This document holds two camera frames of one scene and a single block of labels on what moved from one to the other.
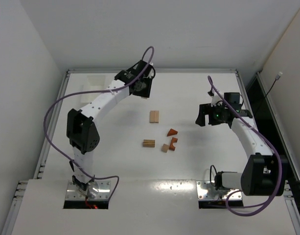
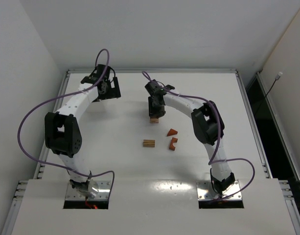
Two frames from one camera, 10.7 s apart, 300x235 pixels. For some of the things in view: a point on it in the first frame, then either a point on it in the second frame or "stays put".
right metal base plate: (206, 191) stays put
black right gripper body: (204, 114) to (154, 107)
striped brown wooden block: (149, 143) stays put
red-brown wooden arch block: (171, 147) stays put
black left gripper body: (147, 88) to (113, 90)
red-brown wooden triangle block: (172, 132) stays put
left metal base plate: (100, 190) stays put
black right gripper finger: (204, 109) to (161, 111)
